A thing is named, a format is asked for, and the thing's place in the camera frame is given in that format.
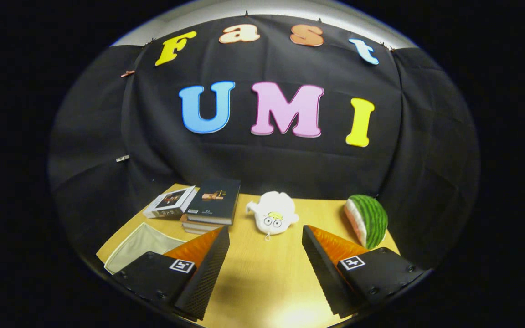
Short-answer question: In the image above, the white cartoon face plush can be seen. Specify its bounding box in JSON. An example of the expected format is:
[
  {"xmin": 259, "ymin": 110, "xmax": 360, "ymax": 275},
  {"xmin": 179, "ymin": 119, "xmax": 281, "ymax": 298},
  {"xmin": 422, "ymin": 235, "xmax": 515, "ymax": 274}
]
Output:
[{"xmin": 246, "ymin": 191, "xmax": 299, "ymax": 241}]

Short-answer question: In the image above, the grey fabric storage box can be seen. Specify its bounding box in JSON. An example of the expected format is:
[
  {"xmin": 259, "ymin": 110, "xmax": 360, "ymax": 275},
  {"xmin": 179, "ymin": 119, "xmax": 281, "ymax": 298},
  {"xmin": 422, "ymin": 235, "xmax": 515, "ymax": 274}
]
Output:
[{"xmin": 103, "ymin": 222, "xmax": 188, "ymax": 275}]

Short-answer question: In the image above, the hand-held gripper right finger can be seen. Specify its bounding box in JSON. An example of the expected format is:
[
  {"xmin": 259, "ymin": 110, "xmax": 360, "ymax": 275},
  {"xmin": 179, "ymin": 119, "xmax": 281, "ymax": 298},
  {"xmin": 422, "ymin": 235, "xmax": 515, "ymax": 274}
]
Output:
[{"xmin": 301, "ymin": 225, "xmax": 427, "ymax": 318}]

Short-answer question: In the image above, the watermelon slice plush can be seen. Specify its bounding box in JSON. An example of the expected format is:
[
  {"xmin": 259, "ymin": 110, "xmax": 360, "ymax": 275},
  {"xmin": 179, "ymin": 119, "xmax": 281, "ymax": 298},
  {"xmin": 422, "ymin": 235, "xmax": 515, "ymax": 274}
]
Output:
[{"xmin": 344, "ymin": 195, "xmax": 389, "ymax": 250}]

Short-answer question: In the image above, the brown cover book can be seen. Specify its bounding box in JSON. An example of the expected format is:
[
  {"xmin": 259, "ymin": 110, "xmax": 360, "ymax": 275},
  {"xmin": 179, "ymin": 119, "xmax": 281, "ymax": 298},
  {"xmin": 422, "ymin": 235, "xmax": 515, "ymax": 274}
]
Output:
[
  {"xmin": 183, "ymin": 225, "xmax": 220, "ymax": 236},
  {"xmin": 180, "ymin": 215, "xmax": 226, "ymax": 231}
]

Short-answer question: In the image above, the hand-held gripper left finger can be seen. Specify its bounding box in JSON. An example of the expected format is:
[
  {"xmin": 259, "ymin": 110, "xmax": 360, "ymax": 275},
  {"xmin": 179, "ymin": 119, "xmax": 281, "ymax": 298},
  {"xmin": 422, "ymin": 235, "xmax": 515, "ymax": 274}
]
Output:
[{"xmin": 114, "ymin": 226, "xmax": 231, "ymax": 321}]

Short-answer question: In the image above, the dark blue cover book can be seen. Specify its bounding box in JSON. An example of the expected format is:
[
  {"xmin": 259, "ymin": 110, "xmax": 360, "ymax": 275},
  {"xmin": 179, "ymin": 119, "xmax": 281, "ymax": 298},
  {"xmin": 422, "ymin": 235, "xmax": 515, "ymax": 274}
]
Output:
[{"xmin": 185, "ymin": 178, "xmax": 242, "ymax": 226}]

